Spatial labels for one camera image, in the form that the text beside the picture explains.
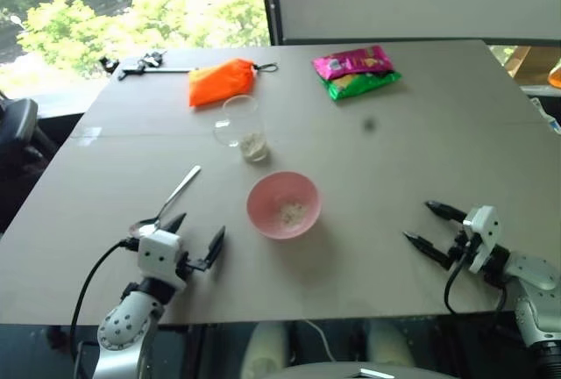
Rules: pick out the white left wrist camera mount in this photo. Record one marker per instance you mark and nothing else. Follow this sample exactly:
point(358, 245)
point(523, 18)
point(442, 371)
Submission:
point(158, 252)

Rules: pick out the green snack packet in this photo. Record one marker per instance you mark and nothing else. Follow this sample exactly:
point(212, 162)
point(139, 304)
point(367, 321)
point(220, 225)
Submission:
point(364, 85)

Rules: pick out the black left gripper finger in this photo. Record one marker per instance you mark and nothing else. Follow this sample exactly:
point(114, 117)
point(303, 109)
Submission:
point(216, 247)
point(176, 223)

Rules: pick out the white rounded shape under table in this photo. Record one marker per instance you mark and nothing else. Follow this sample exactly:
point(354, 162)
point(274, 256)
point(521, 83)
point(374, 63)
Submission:
point(390, 346)
point(263, 350)

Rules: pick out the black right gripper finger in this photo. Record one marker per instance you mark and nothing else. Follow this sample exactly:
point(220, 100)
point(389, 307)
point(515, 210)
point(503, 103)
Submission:
point(447, 211)
point(428, 247)

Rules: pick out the beige food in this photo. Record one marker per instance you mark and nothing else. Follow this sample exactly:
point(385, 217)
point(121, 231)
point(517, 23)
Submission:
point(293, 213)

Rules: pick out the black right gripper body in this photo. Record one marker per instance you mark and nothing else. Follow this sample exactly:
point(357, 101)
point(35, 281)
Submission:
point(462, 252)

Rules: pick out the white and blue object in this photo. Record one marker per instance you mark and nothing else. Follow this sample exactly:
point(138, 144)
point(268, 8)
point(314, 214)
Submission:
point(550, 118)

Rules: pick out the clear plastic cup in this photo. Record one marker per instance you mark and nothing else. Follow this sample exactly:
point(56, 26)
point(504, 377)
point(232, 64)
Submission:
point(245, 120)

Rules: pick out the silver metal spoon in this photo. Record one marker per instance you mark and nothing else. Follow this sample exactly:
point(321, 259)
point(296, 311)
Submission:
point(175, 195)

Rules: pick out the orange rounded object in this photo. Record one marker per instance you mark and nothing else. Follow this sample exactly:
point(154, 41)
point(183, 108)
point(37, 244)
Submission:
point(556, 75)

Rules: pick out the grey rounded robot body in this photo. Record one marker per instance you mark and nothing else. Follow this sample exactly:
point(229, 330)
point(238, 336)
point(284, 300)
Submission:
point(350, 371)

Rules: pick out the small black clamp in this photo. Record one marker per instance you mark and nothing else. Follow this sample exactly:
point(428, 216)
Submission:
point(108, 64)

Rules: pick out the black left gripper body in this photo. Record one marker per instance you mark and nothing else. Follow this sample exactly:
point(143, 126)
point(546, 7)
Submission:
point(195, 264)

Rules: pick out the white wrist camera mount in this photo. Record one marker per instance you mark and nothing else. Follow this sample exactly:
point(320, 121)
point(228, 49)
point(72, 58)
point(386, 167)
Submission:
point(158, 252)
point(482, 230)

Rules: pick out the grey metal bar tool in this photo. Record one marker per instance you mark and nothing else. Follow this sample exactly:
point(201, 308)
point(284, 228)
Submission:
point(171, 69)

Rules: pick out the pink plastic bowl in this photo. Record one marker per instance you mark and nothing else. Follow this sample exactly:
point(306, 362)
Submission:
point(263, 212)

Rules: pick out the orange fabric pouch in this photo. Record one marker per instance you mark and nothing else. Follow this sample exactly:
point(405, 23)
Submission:
point(219, 83)

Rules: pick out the wooden board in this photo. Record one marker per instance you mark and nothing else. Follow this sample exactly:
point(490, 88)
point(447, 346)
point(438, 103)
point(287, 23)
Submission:
point(518, 61)

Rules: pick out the magenta snack packet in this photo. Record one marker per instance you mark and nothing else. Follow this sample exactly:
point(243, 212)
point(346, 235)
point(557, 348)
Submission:
point(350, 61)

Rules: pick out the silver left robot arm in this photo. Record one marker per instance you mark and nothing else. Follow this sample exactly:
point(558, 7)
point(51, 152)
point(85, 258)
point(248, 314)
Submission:
point(122, 331)

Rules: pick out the black office chair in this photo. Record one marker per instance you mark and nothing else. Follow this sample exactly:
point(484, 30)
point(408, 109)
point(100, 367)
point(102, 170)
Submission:
point(19, 142)

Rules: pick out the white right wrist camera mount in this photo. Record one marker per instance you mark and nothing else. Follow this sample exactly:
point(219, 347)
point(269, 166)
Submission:
point(482, 230)

